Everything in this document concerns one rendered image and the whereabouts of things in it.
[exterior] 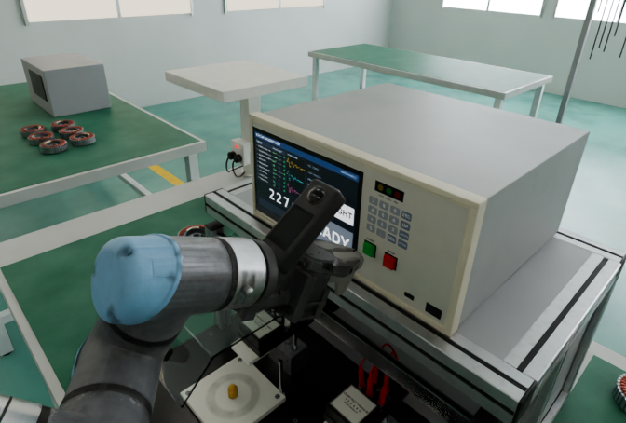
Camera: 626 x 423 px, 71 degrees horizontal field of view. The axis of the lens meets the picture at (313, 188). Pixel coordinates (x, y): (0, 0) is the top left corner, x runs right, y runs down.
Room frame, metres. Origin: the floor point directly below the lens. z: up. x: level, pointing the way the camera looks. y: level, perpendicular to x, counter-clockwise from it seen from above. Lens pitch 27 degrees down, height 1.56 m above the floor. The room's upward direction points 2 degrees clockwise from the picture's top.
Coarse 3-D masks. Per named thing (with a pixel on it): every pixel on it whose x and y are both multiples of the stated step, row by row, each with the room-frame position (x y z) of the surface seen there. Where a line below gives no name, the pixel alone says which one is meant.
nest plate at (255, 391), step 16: (224, 368) 0.66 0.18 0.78; (240, 368) 0.66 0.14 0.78; (256, 368) 0.67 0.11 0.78; (208, 384) 0.62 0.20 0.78; (224, 384) 0.62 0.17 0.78; (240, 384) 0.62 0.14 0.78; (256, 384) 0.63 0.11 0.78; (272, 384) 0.63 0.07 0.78; (192, 400) 0.59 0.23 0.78; (208, 400) 0.59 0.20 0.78; (224, 400) 0.59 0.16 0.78; (240, 400) 0.59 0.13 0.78; (256, 400) 0.59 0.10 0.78; (272, 400) 0.59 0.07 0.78; (208, 416) 0.55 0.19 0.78; (224, 416) 0.55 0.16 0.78; (240, 416) 0.55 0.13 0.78; (256, 416) 0.55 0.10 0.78
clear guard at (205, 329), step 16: (192, 320) 0.51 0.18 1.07; (208, 320) 0.51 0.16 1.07; (224, 320) 0.51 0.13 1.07; (240, 320) 0.51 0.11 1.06; (256, 320) 0.51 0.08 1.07; (272, 320) 0.52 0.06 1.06; (192, 336) 0.48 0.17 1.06; (208, 336) 0.48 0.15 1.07; (224, 336) 0.48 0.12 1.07; (240, 336) 0.48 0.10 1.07; (176, 352) 0.47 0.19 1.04; (192, 352) 0.46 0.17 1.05; (208, 352) 0.45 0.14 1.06; (176, 368) 0.45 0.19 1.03; (192, 368) 0.44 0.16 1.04; (176, 384) 0.43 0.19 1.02; (192, 384) 0.42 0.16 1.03; (176, 400) 0.41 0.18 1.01
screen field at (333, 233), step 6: (330, 222) 0.60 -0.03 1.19; (324, 228) 0.61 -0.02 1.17; (330, 228) 0.60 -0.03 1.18; (336, 228) 0.59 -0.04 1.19; (342, 228) 0.58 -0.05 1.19; (324, 234) 0.61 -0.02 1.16; (330, 234) 0.60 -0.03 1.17; (336, 234) 0.59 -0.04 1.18; (342, 234) 0.58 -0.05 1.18; (348, 234) 0.57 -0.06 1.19; (330, 240) 0.60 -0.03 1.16; (336, 240) 0.59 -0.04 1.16; (342, 240) 0.58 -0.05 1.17; (348, 240) 0.57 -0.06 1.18; (348, 246) 0.57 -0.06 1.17
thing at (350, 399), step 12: (336, 396) 0.49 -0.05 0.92; (348, 396) 0.50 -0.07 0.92; (360, 396) 0.50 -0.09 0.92; (396, 396) 0.52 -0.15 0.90; (336, 408) 0.47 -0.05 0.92; (348, 408) 0.47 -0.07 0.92; (360, 408) 0.47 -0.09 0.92; (372, 408) 0.47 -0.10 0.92; (384, 408) 0.49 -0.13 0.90; (336, 420) 0.46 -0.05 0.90; (348, 420) 0.45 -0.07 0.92; (360, 420) 0.45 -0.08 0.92; (372, 420) 0.47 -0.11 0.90; (384, 420) 0.51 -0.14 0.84
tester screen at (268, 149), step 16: (256, 144) 0.74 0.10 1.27; (272, 144) 0.70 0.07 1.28; (256, 160) 0.74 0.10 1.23; (272, 160) 0.70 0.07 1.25; (288, 160) 0.67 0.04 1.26; (304, 160) 0.65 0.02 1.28; (320, 160) 0.62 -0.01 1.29; (256, 176) 0.74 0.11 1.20; (272, 176) 0.71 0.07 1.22; (288, 176) 0.67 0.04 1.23; (304, 176) 0.65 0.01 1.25; (320, 176) 0.62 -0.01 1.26; (336, 176) 0.60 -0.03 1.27; (352, 176) 0.57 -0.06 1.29; (288, 192) 0.67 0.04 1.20; (352, 192) 0.57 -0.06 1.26; (352, 208) 0.57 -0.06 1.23; (336, 224) 0.59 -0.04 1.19
